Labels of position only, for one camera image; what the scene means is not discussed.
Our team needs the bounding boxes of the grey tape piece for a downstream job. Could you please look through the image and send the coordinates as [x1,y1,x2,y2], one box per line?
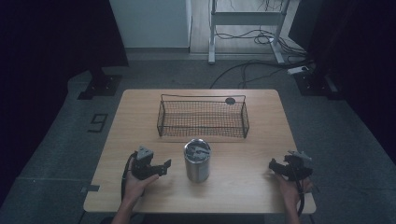
[80,184,101,193]

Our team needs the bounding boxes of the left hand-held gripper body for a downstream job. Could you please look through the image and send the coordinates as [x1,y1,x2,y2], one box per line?
[131,145,161,181]

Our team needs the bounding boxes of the black floor cables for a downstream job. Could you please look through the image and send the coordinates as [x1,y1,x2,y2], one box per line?
[208,0,316,90]

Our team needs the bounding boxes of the white panel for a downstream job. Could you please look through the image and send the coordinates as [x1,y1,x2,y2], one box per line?
[108,0,193,49]

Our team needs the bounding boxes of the black stand base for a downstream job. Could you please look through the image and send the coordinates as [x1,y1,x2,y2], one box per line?
[77,66,123,101]
[293,69,345,101]

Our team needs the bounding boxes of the white metal desk frame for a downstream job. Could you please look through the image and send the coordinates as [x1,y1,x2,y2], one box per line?
[207,0,293,65]

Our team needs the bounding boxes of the dark curtain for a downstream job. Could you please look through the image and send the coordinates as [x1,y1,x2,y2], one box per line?
[0,0,130,206]
[288,0,396,157]

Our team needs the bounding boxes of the white power strip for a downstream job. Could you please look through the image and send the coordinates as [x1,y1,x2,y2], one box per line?
[287,65,311,76]

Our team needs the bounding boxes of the person's right hand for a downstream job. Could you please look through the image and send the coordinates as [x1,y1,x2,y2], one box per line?
[274,173,313,207]

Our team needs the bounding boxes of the black wire mesh basket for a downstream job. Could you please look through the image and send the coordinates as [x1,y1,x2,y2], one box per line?
[156,93,251,140]

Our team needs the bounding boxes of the hand-held gripper black cable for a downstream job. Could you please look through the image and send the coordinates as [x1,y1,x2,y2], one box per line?
[290,164,312,217]
[120,151,138,201]

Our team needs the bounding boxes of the left hand-held gripper black cable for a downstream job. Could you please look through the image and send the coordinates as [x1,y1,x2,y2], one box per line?
[120,151,138,201]

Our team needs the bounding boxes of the stainless steel cup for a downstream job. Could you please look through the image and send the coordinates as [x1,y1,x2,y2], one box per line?
[183,138,212,184]

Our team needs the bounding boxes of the person's left hand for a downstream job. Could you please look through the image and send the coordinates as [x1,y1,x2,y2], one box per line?
[123,158,160,204]

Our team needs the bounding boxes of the right hand-held gripper black cable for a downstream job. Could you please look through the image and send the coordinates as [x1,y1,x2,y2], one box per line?
[290,164,312,217]

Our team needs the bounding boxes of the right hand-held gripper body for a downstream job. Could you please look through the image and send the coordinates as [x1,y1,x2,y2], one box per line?
[281,149,314,182]

